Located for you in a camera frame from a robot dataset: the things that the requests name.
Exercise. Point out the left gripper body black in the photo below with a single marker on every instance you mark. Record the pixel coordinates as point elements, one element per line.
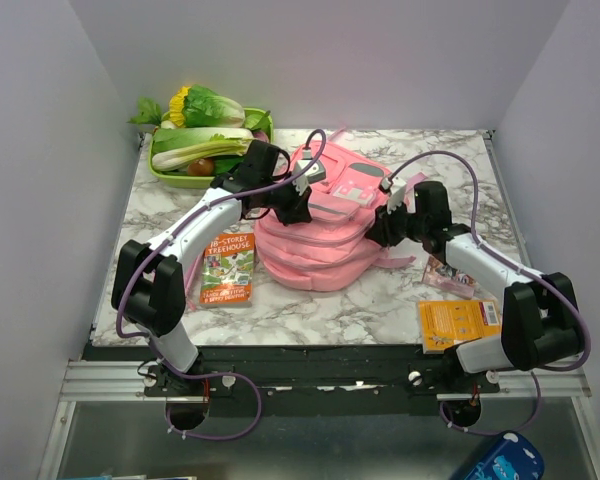
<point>284,200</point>

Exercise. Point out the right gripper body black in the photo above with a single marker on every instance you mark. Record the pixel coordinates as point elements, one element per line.
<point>398,225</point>

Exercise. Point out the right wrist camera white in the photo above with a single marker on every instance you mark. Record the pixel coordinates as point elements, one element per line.
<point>395,188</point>

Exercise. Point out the upper toy cabbage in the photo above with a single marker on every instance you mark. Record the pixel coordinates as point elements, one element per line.
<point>203,107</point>

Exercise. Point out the pink student backpack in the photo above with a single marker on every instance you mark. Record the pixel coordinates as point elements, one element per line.
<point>331,251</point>

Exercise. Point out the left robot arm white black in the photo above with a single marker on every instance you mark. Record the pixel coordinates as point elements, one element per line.
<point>149,286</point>

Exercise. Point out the pink pencil case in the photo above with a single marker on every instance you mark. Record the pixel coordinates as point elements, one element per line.
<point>189,279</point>

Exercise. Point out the blue pencil case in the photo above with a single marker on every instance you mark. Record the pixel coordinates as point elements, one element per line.
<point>508,456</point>

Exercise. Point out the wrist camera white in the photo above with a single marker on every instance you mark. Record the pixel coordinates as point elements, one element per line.
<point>395,188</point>
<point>314,177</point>

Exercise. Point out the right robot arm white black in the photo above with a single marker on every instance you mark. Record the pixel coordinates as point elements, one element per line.
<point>540,321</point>

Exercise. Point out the aluminium rail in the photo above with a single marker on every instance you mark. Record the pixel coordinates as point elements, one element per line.
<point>100,382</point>

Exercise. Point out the orange yellow booklet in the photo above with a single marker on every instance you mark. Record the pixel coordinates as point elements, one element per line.
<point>445,324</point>

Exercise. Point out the green artificial leaf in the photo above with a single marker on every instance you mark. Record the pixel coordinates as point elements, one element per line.
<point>148,112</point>

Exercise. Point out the orange treehouse book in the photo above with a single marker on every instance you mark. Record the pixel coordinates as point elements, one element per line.
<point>228,267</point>

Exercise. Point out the illustrated picture book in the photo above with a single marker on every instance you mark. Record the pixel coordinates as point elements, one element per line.
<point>449,279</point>

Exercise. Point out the green plastic tray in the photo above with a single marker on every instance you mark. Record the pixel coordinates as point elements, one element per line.
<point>256,119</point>

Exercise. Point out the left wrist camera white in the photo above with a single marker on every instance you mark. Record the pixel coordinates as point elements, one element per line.
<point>314,177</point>

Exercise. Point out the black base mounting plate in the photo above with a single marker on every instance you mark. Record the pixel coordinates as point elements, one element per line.
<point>310,381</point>

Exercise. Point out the purple toy vegetable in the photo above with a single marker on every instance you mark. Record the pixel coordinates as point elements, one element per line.
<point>261,136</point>

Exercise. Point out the yellow artificial flower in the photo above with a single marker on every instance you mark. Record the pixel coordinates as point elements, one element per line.
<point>176,105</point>

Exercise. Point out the brown toy mushroom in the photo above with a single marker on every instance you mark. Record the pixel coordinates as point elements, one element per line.
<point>201,168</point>

